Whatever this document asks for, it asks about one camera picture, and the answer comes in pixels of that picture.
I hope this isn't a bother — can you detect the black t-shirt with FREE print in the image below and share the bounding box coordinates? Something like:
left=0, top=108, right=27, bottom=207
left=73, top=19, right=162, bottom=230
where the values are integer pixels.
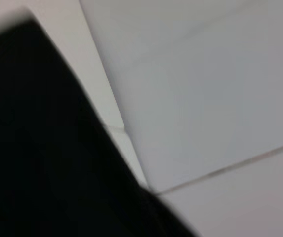
left=0, top=19, right=201, bottom=237

